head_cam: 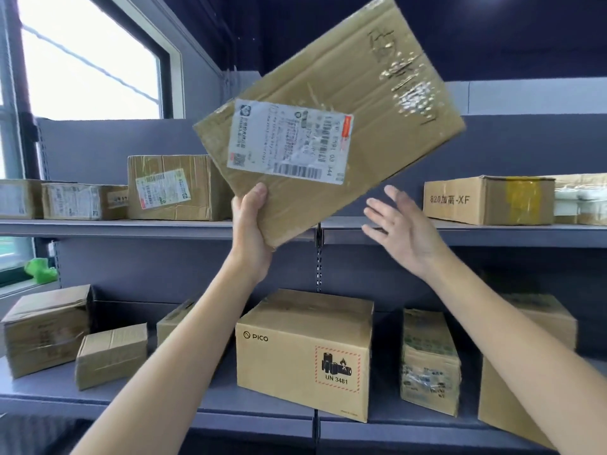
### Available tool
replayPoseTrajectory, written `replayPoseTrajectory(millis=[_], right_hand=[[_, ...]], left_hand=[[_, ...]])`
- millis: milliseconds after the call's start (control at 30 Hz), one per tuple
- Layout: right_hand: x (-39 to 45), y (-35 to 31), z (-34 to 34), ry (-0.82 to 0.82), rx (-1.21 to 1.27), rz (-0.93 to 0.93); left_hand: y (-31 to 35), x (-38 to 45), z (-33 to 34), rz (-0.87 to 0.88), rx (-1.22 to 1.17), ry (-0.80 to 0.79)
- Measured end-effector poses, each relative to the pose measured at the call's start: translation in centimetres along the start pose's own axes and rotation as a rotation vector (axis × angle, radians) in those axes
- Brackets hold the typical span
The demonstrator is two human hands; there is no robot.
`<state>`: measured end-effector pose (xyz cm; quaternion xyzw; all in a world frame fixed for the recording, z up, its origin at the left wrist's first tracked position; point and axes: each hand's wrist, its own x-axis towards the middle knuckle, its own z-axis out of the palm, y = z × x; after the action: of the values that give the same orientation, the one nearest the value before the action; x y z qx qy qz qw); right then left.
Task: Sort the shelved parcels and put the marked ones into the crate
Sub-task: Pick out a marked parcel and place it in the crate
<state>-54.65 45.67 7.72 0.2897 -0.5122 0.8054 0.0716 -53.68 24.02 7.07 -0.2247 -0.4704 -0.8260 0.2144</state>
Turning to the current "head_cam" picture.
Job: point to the person's right hand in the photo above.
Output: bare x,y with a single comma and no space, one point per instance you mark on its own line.
408,239

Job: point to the person's left hand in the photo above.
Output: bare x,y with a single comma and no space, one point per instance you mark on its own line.
249,236

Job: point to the person's right thumb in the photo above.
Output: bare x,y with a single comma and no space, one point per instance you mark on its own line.
377,234

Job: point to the person's left thumb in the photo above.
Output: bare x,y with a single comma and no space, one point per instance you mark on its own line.
253,198

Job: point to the person's left forearm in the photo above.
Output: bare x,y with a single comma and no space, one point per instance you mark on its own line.
189,360

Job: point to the person's right forearm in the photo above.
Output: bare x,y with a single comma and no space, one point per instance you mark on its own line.
517,350

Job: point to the taped cardboard box green-edged label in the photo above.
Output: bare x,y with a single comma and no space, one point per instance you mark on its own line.
180,189

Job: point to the cardboard box black printed text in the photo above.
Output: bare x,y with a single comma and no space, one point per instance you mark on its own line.
483,201

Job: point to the grey metal shelving unit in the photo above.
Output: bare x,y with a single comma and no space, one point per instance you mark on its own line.
142,229

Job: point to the upright cardboard box taped label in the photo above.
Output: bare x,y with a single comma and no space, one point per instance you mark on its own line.
429,364

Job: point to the cardboard box red hazard label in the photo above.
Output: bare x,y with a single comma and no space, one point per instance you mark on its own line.
294,355

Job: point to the narrow cardboard box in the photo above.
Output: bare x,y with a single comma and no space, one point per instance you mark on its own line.
173,322

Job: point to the low cardboard box white label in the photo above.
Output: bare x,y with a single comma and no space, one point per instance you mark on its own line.
80,202

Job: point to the open cardboard box white items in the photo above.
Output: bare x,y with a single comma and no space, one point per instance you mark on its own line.
581,198

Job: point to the small plain cardboard box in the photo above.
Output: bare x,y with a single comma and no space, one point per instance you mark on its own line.
111,355

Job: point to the large plain cardboard box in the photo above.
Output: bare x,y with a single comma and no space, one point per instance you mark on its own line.
507,407

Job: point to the green object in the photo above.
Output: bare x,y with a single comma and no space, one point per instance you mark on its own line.
41,272

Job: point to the small cardboard box pale label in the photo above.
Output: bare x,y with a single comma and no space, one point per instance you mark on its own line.
19,198

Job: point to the wrinkled taped cardboard box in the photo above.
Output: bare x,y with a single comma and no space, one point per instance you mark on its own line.
45,331

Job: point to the window with dark frame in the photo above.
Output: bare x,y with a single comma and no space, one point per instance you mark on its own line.
90,56

